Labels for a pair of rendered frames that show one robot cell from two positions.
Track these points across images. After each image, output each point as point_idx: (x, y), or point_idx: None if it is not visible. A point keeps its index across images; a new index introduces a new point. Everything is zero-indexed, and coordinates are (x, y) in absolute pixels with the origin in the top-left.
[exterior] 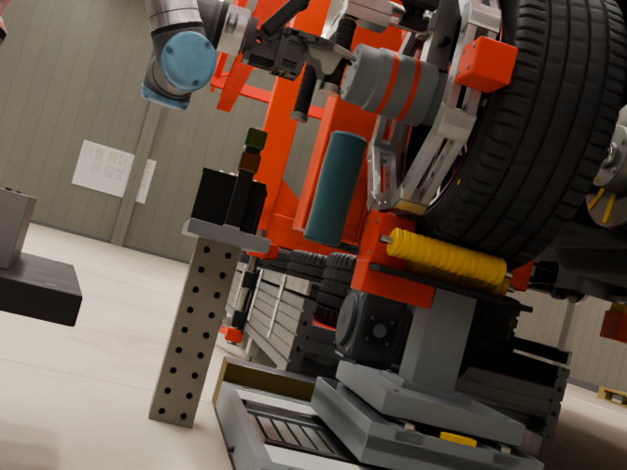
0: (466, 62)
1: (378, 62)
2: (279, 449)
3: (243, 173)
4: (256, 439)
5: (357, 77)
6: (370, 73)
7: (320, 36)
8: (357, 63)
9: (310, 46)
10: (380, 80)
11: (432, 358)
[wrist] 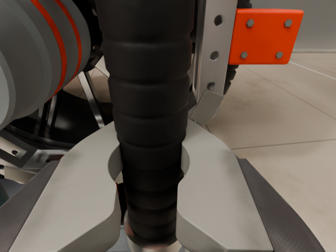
0: (268, 44)
1: (26, 32)
2: None
3: None
4: None
5: (19, 96)
6: (33, 67)
7: (301, 219)
8: (0, 64)
9: (71, 249)
10: (53, 71)
11: None
